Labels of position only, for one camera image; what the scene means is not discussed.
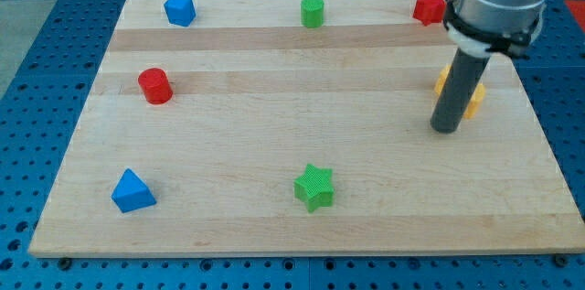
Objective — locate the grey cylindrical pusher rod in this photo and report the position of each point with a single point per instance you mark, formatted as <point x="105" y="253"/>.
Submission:
<point x="461" y="82"/>

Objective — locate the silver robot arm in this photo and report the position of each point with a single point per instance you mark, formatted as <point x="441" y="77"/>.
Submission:
<point x="481" y="28"/>

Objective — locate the red star block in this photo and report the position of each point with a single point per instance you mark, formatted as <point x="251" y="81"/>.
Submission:
<point x="429" y="11"/>

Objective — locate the green star block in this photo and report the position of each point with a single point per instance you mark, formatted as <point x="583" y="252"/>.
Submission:
<point x="314" y="188"/>

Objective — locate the yellow block right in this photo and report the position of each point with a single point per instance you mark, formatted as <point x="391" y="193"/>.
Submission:
<point x="475" y="102"/>

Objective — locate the yellow block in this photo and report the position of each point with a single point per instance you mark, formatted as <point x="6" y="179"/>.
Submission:
<point x="439" y="83"/>
<point x="475" y="102"/>

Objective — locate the yellow block left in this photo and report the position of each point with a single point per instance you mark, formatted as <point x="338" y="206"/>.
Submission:
<point x="439" y="83"/>

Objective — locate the green cylinder block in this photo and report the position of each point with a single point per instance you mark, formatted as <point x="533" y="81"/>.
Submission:
<point x="312" y="13"/>

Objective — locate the wooden board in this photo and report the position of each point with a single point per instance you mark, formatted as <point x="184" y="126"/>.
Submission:
<point x="257" y="97"/>

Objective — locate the blue pentagon block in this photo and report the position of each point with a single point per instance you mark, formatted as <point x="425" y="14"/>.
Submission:
<point x="180" y="12"/>

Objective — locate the red cylinder block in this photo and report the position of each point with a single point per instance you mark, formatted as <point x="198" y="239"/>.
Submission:
<point x="155" y="86"/>

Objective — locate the blue triangular block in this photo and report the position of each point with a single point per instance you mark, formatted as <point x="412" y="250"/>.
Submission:
<point x="131" y="193"/>

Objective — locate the black cable clamp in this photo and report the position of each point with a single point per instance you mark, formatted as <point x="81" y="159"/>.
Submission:
<point x="480" y="27"/>

